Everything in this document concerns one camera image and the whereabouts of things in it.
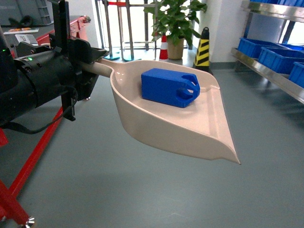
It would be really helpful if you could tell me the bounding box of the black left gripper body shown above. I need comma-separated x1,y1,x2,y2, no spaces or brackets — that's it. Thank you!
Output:
49,0,107,121

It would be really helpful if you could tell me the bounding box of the blue plastic block part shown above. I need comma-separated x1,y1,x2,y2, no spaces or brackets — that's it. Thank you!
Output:
141,68,200,108

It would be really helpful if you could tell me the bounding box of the beige plastic dustpan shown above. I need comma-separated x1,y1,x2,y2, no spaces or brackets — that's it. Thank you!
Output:
80,59,240,163

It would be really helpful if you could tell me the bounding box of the steel roller shelf rack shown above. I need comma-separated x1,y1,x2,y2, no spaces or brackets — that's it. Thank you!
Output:
231,0,304,103

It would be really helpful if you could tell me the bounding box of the red white traffic cone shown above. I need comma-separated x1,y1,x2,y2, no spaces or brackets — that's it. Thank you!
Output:
159,35,168,60

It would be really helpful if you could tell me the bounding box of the green potted plant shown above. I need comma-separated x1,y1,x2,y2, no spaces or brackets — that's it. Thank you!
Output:
143,0,208,60

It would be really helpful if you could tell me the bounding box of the yellow black traffic cone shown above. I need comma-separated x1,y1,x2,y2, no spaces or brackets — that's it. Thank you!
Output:
192,27,213,74

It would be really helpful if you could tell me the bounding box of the blue plastic bin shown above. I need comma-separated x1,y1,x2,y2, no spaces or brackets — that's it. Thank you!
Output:
288,62,304,88
258,47,304,75
237,38,287,58

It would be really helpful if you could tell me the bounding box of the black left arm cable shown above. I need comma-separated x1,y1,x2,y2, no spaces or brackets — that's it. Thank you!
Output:
4,86,79,135

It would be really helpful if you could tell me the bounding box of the red table frame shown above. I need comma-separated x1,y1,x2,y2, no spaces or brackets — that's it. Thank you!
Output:
0,15,92,228

